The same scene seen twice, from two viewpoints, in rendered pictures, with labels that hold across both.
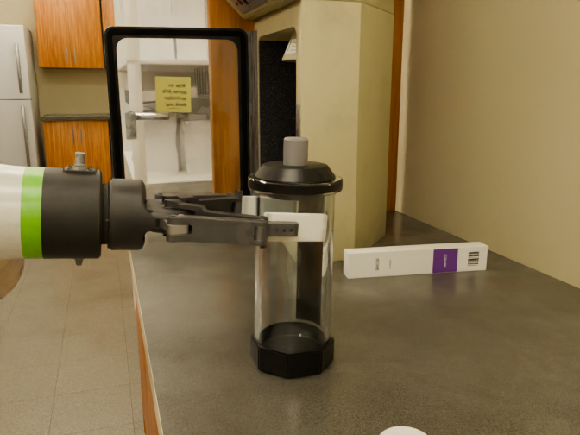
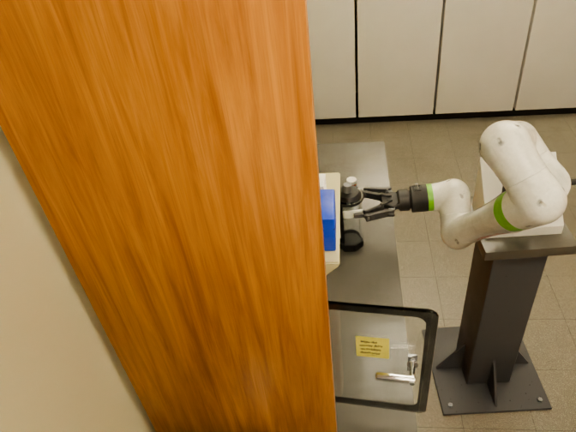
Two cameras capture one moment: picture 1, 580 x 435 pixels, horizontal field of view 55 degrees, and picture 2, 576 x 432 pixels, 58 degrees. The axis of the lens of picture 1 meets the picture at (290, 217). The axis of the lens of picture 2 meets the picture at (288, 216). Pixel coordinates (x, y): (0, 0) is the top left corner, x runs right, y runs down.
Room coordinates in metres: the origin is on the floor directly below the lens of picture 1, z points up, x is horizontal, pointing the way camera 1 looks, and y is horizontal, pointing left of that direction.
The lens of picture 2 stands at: (1.99, 0.45, 2.27)
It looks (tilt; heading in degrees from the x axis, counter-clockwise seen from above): 40 degrees down; 207
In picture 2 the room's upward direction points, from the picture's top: 7 degrees counter-clockwise
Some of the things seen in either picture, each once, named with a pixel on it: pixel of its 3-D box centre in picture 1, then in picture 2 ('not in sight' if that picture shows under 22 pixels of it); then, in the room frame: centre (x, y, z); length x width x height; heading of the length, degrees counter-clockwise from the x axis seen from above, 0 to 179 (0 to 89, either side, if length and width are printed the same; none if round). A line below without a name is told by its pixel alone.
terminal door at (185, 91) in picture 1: (181, 121); (366, 360); (1.27, 0.24, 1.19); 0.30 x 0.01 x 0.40; 101
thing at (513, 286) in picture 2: not in sight; (495, 306); (0.34, 0.55, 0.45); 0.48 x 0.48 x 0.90; 23
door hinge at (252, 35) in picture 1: (253, 120); not in sight; (1.30, 0.08, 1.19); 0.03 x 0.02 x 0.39; 18
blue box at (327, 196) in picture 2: not in sight; (311, 219); (1.22, 0.11, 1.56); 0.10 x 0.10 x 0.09; 18
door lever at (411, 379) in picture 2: not in sight; (397, 372); (1.29, 0.32, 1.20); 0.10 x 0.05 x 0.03; 101
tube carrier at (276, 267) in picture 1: (293, 266); (349, 218); (0.64, 0.00, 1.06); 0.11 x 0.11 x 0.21
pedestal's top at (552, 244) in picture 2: not in sight; (515, 224); (0.34, 0.55, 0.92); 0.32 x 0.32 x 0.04; 23
